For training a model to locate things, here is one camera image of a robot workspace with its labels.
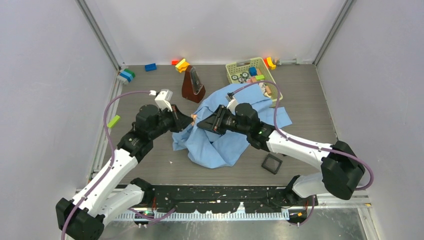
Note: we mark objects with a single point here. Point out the yellow toy block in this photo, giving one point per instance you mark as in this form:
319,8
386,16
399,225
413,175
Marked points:
182,65

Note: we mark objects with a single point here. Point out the light blue shirt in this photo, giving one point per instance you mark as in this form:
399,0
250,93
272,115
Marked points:
212,150

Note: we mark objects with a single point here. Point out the brown wooden metronome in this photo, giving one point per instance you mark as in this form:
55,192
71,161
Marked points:
192,88

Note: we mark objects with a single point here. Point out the black square frame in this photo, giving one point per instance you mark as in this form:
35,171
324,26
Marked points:
272,164

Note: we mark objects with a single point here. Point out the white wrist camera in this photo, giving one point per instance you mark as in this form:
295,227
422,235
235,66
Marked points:
232,102
162,99

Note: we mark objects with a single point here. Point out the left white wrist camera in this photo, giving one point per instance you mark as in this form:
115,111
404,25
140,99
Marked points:
162,99

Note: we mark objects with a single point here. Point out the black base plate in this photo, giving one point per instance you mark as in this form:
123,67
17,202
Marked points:
220,199

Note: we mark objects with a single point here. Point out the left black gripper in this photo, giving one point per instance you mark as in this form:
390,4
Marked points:
180,121

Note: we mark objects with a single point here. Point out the lime green block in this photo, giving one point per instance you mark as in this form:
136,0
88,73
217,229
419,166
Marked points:
111,124

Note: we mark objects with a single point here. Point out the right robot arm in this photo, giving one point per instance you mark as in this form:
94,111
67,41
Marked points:
340,171

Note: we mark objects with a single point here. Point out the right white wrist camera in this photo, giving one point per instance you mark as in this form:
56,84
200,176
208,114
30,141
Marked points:
232,102

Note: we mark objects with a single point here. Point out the blue toy brick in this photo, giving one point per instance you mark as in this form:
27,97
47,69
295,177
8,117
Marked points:
150,67

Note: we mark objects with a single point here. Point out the yellow arch block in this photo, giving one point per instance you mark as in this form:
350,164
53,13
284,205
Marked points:
270,64

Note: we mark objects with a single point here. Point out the yellow-green plastic basket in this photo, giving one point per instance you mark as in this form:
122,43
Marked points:
237,73

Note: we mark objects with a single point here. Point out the green block in basket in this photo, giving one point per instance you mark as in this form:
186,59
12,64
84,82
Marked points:
260,77

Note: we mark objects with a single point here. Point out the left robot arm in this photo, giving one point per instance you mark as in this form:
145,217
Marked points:
86,215

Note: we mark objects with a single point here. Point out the blue block in basket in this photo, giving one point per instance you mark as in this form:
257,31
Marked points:
252,71

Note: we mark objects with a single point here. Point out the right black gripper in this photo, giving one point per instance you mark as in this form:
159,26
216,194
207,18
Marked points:
214,123

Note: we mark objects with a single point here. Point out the stacked blue green bricks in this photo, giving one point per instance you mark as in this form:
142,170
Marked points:
125,76

